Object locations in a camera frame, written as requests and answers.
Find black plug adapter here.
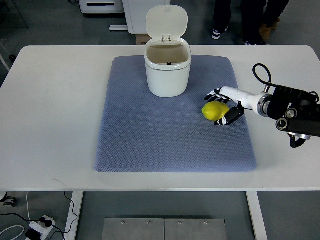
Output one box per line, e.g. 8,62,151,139
25,228,41,240

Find cardboard box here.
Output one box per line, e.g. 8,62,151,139
135,34,151,46

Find person right leg dark trousers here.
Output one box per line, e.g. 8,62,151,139
240,0,267,45

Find black power cable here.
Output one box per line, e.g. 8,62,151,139
0,191,79,240

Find white power strip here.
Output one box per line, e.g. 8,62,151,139
29,215,56,238

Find white appliance with slot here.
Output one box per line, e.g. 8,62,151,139
78,0,125,14

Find white cabinet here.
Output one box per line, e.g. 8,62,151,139
109,0,171,35

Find white table leg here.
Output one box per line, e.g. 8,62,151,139
64,191,84,240
246,191,268,240

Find white table right leg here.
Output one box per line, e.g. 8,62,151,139
246,191,268,240

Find grey metal floor plate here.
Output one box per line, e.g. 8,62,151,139
102,218,227,240

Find person leg dark trousers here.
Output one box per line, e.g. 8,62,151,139
240,0,267,45
211,0,232,40

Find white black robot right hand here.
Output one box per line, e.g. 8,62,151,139
204,86,272,126

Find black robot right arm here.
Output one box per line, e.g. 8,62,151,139
263,84,320,137

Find person left leg dark trousers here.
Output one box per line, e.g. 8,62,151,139
211,0,232,40

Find white table left leg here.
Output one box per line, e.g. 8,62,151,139
64,191,84,240

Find yellow lemon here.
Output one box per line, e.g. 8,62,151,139
201,101,230,121

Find blue quilted mat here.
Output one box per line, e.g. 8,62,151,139
95,55,257,173

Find white trash bin open lid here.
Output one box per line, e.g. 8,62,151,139
144,5,192,98

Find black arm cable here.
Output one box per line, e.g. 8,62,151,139
252,63,278,88

